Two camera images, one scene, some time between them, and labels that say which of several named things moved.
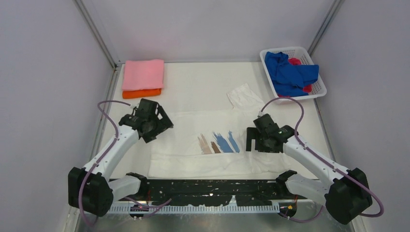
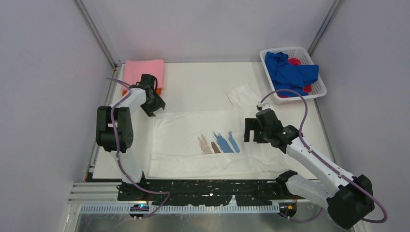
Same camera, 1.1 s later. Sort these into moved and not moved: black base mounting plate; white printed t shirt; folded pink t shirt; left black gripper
Moved: left black gripper
Not moved: black base mounting plate; white printed t shirt; folded pink t shirt
